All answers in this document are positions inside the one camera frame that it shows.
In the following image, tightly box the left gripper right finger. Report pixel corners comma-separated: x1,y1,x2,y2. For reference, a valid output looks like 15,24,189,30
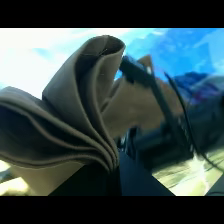
117,149,176,197

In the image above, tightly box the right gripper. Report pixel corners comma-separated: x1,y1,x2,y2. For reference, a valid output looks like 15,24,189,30
117,121,195,169

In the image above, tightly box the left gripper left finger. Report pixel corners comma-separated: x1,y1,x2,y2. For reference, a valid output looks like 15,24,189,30
49,160,120,197

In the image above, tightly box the brown garment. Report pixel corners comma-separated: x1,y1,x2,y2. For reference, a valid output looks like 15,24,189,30
0,34,185,197

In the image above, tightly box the black cable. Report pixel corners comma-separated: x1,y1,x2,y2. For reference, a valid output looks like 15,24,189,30
163,71,224,173

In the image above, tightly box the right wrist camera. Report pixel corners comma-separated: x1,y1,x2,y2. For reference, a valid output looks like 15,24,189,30
118,54,195,158

